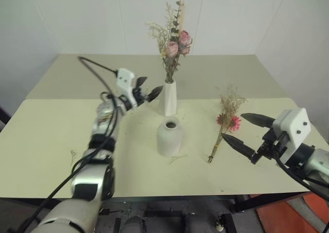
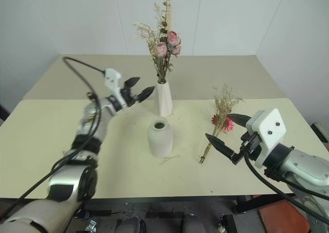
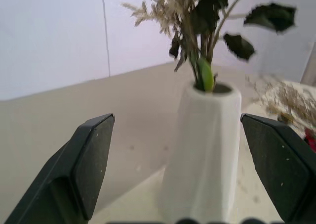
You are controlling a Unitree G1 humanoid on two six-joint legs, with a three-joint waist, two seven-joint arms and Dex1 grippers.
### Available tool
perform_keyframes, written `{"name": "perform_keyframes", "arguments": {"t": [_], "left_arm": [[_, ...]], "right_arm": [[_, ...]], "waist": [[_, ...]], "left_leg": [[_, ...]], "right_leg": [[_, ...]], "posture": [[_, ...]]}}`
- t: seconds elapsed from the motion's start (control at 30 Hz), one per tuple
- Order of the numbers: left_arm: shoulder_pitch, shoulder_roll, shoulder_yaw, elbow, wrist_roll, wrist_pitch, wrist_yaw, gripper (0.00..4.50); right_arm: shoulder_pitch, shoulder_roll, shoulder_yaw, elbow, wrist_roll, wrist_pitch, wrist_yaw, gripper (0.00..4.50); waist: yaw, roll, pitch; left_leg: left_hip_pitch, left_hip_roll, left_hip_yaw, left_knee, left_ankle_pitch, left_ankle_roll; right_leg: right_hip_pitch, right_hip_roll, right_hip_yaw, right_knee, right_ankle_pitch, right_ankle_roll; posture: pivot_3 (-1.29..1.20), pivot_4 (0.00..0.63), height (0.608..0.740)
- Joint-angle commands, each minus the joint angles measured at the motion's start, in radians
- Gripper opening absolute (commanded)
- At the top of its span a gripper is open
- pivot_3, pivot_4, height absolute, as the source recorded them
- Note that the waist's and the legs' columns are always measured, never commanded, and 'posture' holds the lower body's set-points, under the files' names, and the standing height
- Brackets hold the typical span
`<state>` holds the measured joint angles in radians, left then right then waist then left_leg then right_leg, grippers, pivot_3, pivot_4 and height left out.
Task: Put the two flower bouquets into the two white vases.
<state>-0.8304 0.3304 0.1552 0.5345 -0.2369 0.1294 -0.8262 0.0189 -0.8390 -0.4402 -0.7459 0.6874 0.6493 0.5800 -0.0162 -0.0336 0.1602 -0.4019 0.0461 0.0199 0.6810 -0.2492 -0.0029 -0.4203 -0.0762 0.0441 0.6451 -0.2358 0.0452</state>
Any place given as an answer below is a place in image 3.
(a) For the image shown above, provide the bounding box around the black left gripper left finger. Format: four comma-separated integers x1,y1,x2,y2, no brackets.
4,113,116,224

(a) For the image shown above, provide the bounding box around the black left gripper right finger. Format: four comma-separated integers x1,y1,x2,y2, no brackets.
240,113,316,224

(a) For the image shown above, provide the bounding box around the dark leaf flower bouquet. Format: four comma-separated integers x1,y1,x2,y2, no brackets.
120,0,297,93

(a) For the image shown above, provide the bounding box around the dried beige flower bouquet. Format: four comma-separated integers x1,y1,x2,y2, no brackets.
245,75,316,152

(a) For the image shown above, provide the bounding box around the white ceramic vase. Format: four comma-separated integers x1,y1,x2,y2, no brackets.
157,81,242,224

